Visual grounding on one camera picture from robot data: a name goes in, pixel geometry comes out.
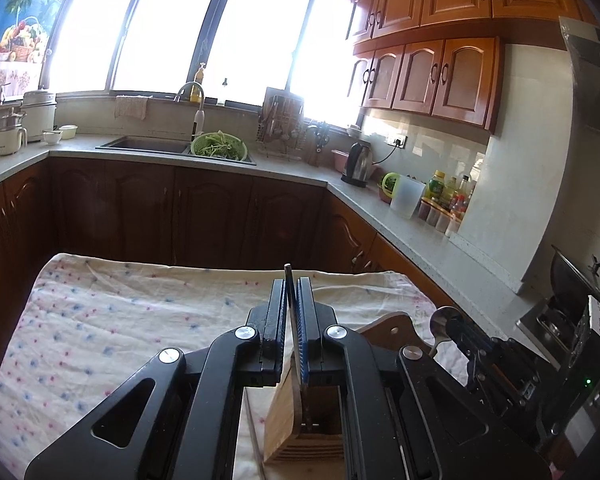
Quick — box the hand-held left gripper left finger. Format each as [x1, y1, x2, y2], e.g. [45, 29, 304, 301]
[24, 279, 293, 480]

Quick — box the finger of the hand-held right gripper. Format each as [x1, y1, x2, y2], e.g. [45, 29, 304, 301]
[445, 317, 496, 362]

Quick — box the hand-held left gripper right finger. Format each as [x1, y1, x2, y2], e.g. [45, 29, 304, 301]
[295, 277, 552, 480]

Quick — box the thin metal cutlery piece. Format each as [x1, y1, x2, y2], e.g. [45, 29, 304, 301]
[283, 264, 315, 433]

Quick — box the metal spoon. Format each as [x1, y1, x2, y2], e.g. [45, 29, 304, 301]
[429, 306, 463, 359]

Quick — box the wooden utensil holder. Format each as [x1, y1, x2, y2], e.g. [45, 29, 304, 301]
[262, 311, 435, 464]

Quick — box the steel gas stove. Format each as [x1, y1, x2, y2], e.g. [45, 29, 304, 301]
[516, 294, 592, 356]

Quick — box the black wok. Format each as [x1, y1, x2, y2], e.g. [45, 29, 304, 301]
[549, 245, 590, 307]

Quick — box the row of condiment bottles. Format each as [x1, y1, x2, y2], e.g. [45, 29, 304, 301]
[417, 169, 477, 239]

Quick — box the floral white tablecloth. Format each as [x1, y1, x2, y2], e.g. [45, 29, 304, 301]
[0, 252, 470, 480]

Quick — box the translucent white pitcher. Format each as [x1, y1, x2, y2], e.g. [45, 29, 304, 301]
[389, 173, 427, 220]

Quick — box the pink plastic container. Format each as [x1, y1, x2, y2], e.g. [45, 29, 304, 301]
[331, 148, 354, 177]

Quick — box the small green basket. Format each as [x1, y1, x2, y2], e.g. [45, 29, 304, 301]
[378, 171, 404, 206]

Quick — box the steel electric kettle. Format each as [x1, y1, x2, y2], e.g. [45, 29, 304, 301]
[340, 141, 374, 189]

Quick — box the utensil crock with scissors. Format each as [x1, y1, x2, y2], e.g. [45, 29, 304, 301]
[306, 120, 332, 167]

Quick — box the green colander with vegetables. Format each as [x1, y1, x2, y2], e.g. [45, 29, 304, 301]
[190, 130, 249, 162]

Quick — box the steel kitchen sink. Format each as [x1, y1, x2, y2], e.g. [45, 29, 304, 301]
[95, 134, 257, 167]

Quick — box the chrome kitchen faucet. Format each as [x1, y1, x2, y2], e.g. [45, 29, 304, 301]
[173, 81, 207, 144]

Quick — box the yellow dish soap bottle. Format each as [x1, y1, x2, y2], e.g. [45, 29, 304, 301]
[189, 62, 207, 104]

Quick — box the pale dish towel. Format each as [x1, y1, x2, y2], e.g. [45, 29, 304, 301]
[114, 94, 154, 121]

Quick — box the grey range hood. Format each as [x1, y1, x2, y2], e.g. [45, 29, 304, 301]
[559, 15, 600, 128]

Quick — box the kitchen window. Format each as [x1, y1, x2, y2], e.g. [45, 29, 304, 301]
[45, 0, 376, 128]

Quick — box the white rice cooker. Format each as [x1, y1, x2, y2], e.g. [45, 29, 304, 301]
[21, 89, 59, 144]

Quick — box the small white electric pot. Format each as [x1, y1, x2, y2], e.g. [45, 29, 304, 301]
[0, 107, 29, 156]

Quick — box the wire dish rack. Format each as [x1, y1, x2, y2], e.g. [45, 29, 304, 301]
[255, 86, 307, 162]

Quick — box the fruit and palm wall poster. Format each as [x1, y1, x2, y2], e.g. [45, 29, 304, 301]
[0, 0, 77, 97]

